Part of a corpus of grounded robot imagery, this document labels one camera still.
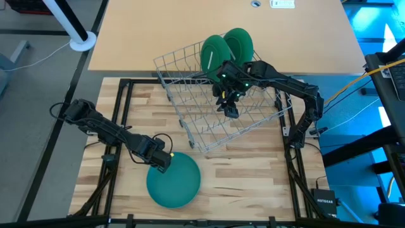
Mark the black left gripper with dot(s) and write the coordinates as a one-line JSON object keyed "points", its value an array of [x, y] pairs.
{"points": [[145, 144]]}

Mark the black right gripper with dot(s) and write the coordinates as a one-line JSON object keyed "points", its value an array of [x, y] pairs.
{"points": [[231, 90]]}

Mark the teal plate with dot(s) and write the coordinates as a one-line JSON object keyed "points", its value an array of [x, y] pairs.
{"points": [[177, 187]]}

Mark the dark green plate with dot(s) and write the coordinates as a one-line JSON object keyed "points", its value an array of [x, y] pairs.
{"points": [[213, 54], [239, 44]]}

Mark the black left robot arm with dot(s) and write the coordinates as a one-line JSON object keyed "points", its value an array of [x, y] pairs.
{"points": [[104, 130]]}

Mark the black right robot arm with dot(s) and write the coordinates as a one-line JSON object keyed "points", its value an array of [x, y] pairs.
{"points": [[300, 88]]}

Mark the tan desk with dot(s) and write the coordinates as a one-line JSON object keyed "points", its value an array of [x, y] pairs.
{"points": [[152, 38]]}

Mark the white power strip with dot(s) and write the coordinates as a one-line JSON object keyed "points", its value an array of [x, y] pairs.
{"points": [[281, 3]]}

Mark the white pole with round base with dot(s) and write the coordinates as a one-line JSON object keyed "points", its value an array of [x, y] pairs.
{"points": [[91, 41]]}

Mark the black equipment cart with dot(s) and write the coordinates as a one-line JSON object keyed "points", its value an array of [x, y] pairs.
{"points": [[379, 95]]}

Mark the black laptop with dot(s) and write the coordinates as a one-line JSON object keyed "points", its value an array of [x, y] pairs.
{"points": [[399, 82]]}

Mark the grey table leg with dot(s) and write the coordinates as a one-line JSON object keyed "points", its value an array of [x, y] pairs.
{"points": [[19, 50]]}

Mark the black box on floor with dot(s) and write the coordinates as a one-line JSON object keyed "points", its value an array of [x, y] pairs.
{"points": [[392, 217]]}

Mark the red and black crate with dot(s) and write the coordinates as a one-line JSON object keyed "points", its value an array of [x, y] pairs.
{"points": [[28, 6]]}

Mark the silver metal bracket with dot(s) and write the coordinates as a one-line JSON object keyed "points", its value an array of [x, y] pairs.
{"points": [[286, 131]]}

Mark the black aluminium frame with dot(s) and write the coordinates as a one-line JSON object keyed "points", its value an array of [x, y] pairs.
{"points": [[142, 81]]}

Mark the black Netgear network switch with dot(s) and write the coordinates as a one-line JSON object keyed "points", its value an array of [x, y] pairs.
{"points": [[324, 201]]}

